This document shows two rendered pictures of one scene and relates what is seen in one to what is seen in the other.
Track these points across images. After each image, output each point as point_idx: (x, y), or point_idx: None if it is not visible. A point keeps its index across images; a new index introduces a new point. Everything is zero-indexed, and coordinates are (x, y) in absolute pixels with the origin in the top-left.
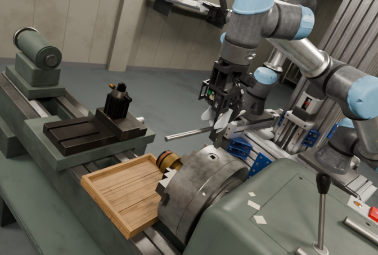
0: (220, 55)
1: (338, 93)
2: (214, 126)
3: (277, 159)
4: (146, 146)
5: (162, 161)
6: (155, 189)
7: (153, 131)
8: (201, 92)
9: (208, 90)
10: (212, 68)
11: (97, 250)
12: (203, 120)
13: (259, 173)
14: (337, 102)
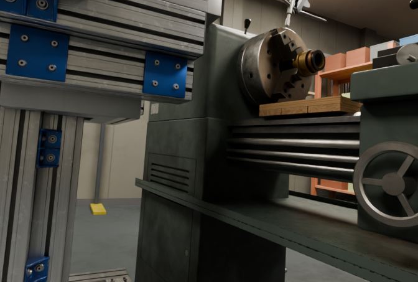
0: None
1: None
2: (301, 10)
3: (218, 27)
4: (360, 108)
5: (319, 60)
6: (317, 73)
7: (361, 71)
8: None
9: None
10: None
11: (354, 219)
12: (307, 7)
13: (249, 37)
14: None
